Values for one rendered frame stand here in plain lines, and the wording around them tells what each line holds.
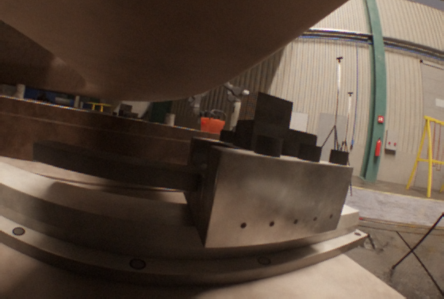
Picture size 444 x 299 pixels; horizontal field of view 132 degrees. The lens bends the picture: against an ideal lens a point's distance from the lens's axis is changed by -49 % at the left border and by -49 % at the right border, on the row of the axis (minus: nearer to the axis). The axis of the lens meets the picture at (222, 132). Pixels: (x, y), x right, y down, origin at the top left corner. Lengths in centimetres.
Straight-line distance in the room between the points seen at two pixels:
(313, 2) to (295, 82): 804
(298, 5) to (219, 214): 37
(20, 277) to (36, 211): 19
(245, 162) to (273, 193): 10
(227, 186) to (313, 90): 777
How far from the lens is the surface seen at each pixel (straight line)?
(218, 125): 176
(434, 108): 944
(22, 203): 63
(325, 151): 766
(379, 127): 699
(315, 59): 856
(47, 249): 56
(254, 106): 52
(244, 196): 40
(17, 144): 146
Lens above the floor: 71
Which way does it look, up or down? level
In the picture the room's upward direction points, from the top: 10 degrees clockwise
